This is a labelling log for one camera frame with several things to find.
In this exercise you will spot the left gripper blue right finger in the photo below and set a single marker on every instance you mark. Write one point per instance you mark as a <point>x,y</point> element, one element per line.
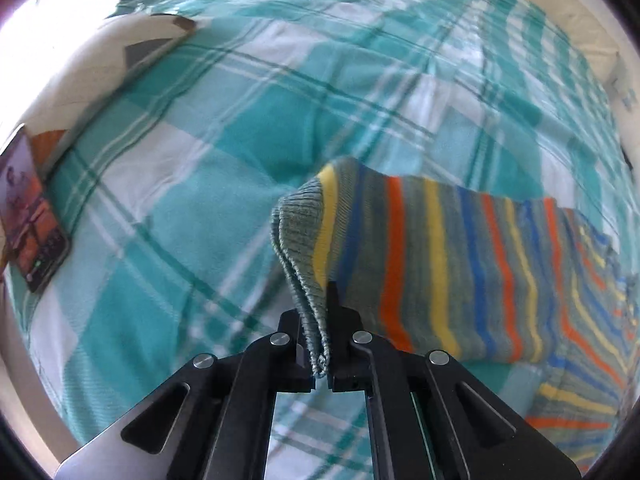
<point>428,416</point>

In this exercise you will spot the cream patterned pillow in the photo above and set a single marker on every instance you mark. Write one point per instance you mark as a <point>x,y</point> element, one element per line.
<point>119,52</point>

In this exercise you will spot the multicolour striped knit sweater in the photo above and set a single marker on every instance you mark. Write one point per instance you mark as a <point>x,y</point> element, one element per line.
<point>528,292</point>

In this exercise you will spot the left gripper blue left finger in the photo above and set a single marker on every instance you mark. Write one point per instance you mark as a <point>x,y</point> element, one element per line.
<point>210,420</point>

